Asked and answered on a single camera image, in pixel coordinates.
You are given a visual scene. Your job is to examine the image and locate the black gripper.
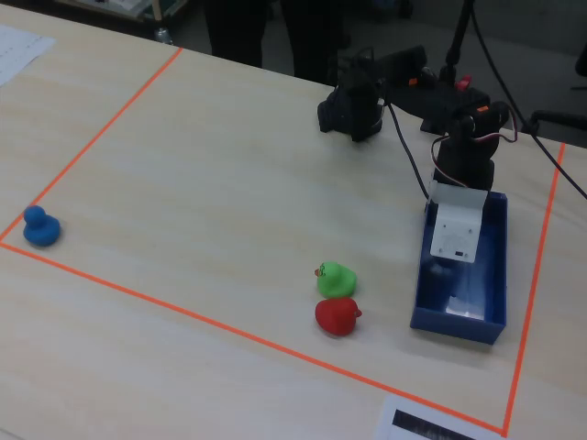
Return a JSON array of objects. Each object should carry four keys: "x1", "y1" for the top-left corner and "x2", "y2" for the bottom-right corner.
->
[{"x1": 428, "y1": 133, "x2": 497, "y2": 281}]

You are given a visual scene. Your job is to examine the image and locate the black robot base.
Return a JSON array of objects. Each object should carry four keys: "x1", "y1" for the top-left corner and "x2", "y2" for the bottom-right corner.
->
[{"x1": 316, "y1": 57, "x2": 384, "y2": 144}]

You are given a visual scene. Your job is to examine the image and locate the blue plastic box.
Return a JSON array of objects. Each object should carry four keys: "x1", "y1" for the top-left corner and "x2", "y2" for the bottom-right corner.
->
[{"x1": 409, "y1": 190, "x2": 509, "y2": 346}]

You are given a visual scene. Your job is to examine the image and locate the green rubber duck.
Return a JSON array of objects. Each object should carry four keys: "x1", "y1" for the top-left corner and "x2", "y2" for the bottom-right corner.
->
[{"x1": 314, "y1": 260, "x2": 359, "y2": 298}]

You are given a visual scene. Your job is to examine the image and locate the red rubber duck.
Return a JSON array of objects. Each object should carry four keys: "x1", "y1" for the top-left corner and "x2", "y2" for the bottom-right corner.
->
[{"x1": 314, "y1": 297, "x2": 363, "y2": 338}]

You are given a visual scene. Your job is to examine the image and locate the blue rubber duck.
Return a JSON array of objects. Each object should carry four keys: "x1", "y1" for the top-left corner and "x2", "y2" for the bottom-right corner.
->
[{"x1": 22, "y1": 204, "x2": 61, "y2": 248}]

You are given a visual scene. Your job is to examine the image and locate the orange tape strip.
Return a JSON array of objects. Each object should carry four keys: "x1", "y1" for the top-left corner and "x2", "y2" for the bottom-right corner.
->
[
  {"x1": 502, "y1": 142, "x2": 567, "y2": 437},
  {"x1": 0, "y1": 47, "x2": 184, "y2": 243},
  {"x1": 0, "y1": 241, "x2": 506, "y2": 435}
]

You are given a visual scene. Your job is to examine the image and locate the white paper with black bar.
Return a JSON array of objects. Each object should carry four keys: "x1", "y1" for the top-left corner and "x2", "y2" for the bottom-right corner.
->
[{"x1": 372, "y1": 394, "x2": 505, "y2": 440}]

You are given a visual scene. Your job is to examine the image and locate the black chair leg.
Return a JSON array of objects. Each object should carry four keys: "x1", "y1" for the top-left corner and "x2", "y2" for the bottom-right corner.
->
[{"x1": 521, "y1": 109, "x2": 587, "y2": 137}]

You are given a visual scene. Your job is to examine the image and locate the dark trouser leg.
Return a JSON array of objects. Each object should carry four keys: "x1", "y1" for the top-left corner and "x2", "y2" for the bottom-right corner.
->
[
  {"x1": 279, "y1": 0, "x2": 346, "y2": 87},
  {"x1": 203, "y1": 0, "x2": 268, "y2": 70}
]

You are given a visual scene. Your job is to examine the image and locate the wooden shelf cart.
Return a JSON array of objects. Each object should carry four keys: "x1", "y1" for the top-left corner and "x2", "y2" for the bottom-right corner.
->
[{"x1": 43, "y1": 0, "x2": 190, "y2": 39}]

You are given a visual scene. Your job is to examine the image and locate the white printed paper sheet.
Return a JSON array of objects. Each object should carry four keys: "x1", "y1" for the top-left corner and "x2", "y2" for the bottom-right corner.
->
[{"x1": 0, "y1": 24, "x2": 57, "y2": 88}]

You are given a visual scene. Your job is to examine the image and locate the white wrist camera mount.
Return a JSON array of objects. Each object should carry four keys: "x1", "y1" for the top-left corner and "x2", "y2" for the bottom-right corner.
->
[{"x1": 427, "y1": 179, "x2": 489, "y2": 265}]

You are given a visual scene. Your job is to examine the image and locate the black camera cable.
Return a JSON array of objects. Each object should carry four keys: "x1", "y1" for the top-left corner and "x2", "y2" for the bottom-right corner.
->
[{"x1": 381, "y1": 101, "x2": 432, "y2": 203}]

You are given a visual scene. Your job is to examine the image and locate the red white servo cable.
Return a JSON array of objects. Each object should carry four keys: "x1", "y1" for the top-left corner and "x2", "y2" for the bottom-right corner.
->
[{"x1": 430, "y1": 103, "x2": 520, "y2": 190}]

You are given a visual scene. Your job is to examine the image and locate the long black cable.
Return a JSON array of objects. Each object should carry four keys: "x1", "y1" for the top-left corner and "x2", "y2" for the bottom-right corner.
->
[{"x1": 470, "y1": 0, "x2": 587, "y2": 201}]

